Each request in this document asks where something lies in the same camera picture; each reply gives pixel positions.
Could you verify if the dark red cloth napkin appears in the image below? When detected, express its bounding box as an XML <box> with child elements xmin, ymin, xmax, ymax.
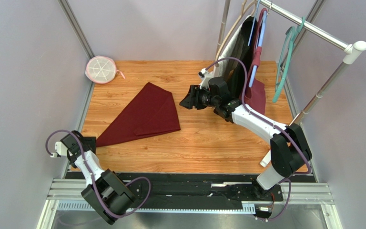
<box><xmin>96</xmin><ymin>83</ymin><xmax>181</xmax><ymax>147</ymax></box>

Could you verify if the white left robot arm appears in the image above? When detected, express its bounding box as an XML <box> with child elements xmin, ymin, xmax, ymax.
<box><xmin>56</xmin><ymin>131</ymin><xmax>137</xmax><ymax>225</ymax></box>

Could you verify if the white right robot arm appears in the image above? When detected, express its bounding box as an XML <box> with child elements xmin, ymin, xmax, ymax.
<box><xmin>179</xmin><ymin>77</ymin><xmax>312</xmax><ymax>190</ymax></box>

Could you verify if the white hanging towel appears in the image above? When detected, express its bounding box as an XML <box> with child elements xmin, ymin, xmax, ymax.
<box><xmin>213</xmin><ymin>15</ymin><xmax>253</xmax><ymax>77</ymax></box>

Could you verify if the dark red hanging garment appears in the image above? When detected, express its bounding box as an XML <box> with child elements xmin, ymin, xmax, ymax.
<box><xmin>241</xmin><ymin>8</ymin><xmax>268</xmax><ymax>115</ymax></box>

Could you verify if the black hanging garment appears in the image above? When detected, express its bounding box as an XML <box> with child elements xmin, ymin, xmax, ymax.
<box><xmin>223</xmin><ymin>17</ymin><xmax>258</xmax><ymax>98</ymax></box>

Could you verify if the blue plastic hanger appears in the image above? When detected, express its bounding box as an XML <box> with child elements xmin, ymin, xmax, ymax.
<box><xmin>248</xmin><ymin>8</ymin><xmax>268</xmax><ymax>88</ymax></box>

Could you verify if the teal plastic hanger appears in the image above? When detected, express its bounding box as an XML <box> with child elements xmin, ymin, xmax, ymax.
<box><xmin>272</xmin><ymin>17</ymin><xmax>305</xmax><ymax>103</ymax></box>

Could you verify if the round pink mesh laundry bag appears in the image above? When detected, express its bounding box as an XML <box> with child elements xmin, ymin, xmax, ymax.
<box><xmin>85</xmin><ymin>55</ymin><xmax>126</xmax><ymax>84</ymax></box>

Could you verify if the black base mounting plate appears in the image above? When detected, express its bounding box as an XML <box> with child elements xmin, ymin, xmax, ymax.
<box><xmin>65</xmin><ymin>171</ymin><xmax>316</xmax><ymax>210</ymax></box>

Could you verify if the wooden hanger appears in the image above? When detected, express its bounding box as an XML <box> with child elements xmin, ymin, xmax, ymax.
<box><xmin>214</xmin><ymin>0</ymin><xmax>257</xmax><ymax>61</ymax></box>

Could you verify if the silver clothes rack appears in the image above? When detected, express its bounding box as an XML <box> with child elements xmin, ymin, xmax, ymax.
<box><xmin>214</xmin><ymin>0</ymin><xmax>366</xmax><ymax>168</ymax></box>

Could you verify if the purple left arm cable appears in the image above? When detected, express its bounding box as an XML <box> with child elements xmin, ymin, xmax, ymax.
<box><xmin>45</xmin><ymin>129</ymin><xmax>152</xmax><ymax>220</ymax></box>

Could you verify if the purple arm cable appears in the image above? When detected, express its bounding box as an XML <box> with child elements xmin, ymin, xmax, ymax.
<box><xmin>204</xmin><ymin>57</ymin><xmax>312</xmax><ymax>222</ymax></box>
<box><xmin>45</xmin><ymin>129</ymin><xmax>152</xmax><ymax>220</ymax></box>

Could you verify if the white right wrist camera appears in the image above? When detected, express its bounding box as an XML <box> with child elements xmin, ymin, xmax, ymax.
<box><xmin>198</xmin><ymin>68</ymin><xmax>214</xmax><ymax>90</ymax></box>

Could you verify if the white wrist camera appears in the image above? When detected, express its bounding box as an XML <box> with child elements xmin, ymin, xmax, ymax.
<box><xmin>198</xmin><ymin>68</ymin><xmax>214</xmax><ymax>90</ymax></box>
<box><xmin>51</xmin><ymin>141</ymin><xmax>68</xmax><ymax>158</ymax></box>

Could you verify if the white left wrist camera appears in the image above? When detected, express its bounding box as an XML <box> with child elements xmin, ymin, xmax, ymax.
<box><xmin>51</xmin><ymin>141</ymin><xmax>68</xmax><ymax>158</ymax></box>

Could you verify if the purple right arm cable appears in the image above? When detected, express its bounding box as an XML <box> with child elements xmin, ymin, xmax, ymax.
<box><xmin>204</xmin><ymin>57</ymin><xmax>312</xmax><ymax>222</ymax></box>

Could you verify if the aluminium frame rail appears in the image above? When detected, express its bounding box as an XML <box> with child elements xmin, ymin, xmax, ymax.
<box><xmin>36</xmin><ymin>178</ymin><xmax>342</xmax><ymax>229</ymax></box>

